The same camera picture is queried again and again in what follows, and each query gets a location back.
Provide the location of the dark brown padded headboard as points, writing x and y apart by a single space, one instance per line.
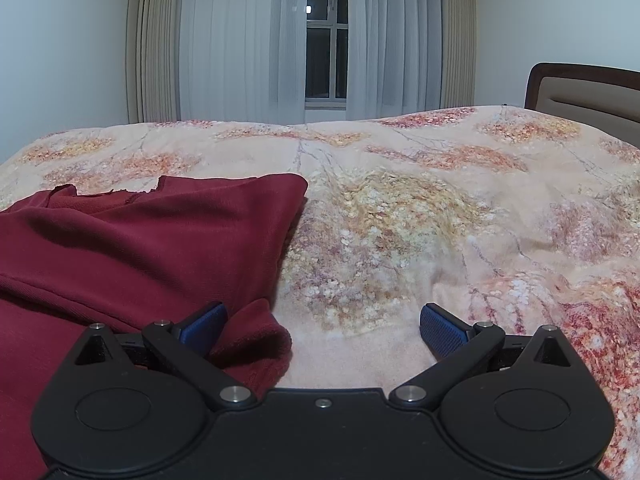
585 92

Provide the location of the beige pleated drape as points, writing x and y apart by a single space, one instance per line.
457 35
152 42

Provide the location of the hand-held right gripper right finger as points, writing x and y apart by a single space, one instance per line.
442 330

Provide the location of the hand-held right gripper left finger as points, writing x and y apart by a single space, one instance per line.
206 327

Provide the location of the sheer white curtain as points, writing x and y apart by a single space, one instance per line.
240 40
392 37

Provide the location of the floral peach blanket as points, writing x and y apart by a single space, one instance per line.
425 220

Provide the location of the dark red knit garment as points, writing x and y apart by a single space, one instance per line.
135 260

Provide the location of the white framed window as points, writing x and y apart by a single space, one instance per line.
326 35

